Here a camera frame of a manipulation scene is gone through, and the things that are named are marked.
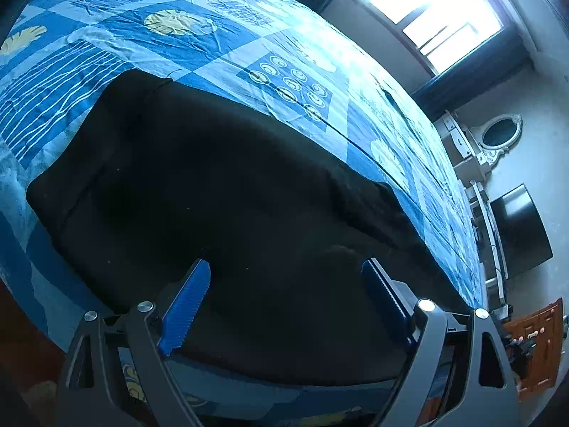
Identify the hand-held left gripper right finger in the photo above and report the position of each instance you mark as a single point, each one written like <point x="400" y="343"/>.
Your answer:
<point x="386" y="304"/>

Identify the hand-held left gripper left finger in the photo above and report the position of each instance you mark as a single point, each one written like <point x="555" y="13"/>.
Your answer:
<point x="186" y="309"/>

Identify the black pants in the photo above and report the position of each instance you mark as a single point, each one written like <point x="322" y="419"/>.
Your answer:
<point x="222" y="187"/>

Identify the brown wooden cabinet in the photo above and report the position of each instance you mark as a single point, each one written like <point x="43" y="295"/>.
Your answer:
<point x="544" y="347"/>

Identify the black flat television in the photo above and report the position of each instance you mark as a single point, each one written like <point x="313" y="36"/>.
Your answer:
<point x="520" y="231"/>

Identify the white television stand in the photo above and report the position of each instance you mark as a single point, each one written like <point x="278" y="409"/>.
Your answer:
<point x="489" y="231"/>

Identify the white dresser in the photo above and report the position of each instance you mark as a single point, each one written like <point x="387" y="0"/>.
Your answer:
<point x="460" y="149"/>

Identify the oval white-framed mirror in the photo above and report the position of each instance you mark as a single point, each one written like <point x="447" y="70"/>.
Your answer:
<point x="500" y="132"/>

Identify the blue patterned bed sheet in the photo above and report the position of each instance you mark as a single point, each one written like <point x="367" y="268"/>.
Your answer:
<point x="133" y="31"/>

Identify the bright window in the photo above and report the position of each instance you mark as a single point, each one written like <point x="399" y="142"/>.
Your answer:
<point x="426" y="4"/>

